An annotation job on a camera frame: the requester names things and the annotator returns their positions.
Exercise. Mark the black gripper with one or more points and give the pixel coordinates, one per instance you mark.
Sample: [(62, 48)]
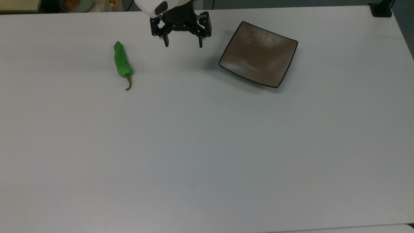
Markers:
[(179, 19)]

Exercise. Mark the green chili pepper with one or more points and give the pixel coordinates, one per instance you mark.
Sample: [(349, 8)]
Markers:
[(122, 63)]

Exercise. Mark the brown square ceramic plate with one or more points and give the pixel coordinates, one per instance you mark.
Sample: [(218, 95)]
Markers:
[(258, 53)]

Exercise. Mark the small yellow object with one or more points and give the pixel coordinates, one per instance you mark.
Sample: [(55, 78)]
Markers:
[(112, 2)]

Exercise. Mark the pale bowl with food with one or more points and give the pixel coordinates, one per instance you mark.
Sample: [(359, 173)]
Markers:
[(76, 5)]

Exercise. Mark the beige wooden shelf board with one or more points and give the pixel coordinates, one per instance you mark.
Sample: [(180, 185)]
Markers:
[(19, 5)]

